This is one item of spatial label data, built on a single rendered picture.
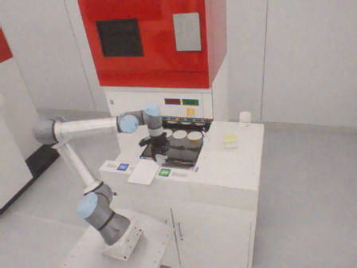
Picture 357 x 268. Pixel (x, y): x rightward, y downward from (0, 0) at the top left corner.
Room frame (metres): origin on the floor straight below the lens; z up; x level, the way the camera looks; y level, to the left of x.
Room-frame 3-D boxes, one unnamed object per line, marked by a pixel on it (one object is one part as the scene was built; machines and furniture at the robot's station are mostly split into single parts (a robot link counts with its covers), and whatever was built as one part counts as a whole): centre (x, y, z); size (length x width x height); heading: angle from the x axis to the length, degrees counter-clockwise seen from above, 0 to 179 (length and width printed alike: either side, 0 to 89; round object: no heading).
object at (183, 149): (1.54, -0.01, 0.90); 0.34 x 0.34 x 0.01; 68
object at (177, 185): (1.23, 0.19, 0.89); 0.55 x 0.09 x 0.14; 68
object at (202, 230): (1.42, -0.05, 0.41); 0.97 x 0.64 x 0.82; 68
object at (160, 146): (1.19, 0.07, 1.16); 0.09 x 0.08 x 0.12; 68
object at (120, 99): (1.83, 0.08, 1.02); 0.82 x 0.03 x 0.40; 68
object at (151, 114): (1.19, 0.08, 1.32); 0.09 x 0.08 x 0.11; 91
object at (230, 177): (1.31, -0.33, 0.89); 0.62 x 0.35 x 0.14; 158
